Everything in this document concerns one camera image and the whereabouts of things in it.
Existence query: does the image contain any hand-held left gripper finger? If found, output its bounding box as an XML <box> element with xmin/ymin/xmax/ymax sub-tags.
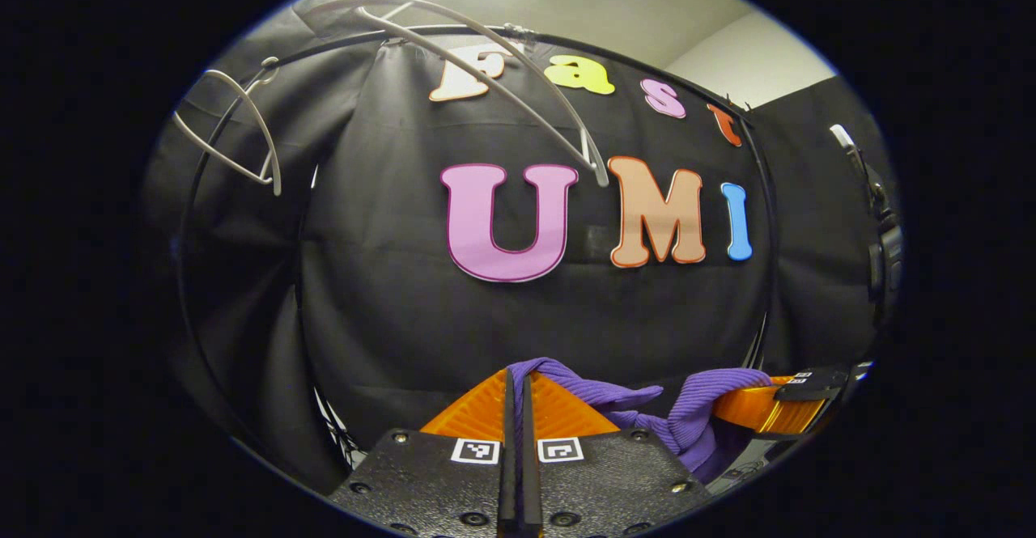
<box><xmin>518</xmin><ymin>372</ymin><xmax>711</xmax><ymax>538</ymax></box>
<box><xmin>332</xmin><ymin>368</ymin><xmax>519</xmax><ymax>538</ymax></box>

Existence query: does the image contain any purple knit jacket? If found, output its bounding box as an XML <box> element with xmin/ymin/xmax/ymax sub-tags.
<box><xmin>506</xmin><ymin>358</ymin><xmax>774</xmax><ymax>482</ymax></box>

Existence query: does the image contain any white plastic hanger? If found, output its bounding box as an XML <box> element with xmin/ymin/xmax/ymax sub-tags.
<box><xmin>172</xmin><ymin>57</ymin><xmax>282</xmax><ymax>197</ymax></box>
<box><xmin>304</xmin><ymin>0</ymin><xmax>609</xmax><ymax>189</ymax></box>

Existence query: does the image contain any black clothes rack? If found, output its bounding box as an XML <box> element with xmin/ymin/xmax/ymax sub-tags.
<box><xmin>174</xmin><ymin>24</ymin><xmax>782</xmax><ymax>458</ymax></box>

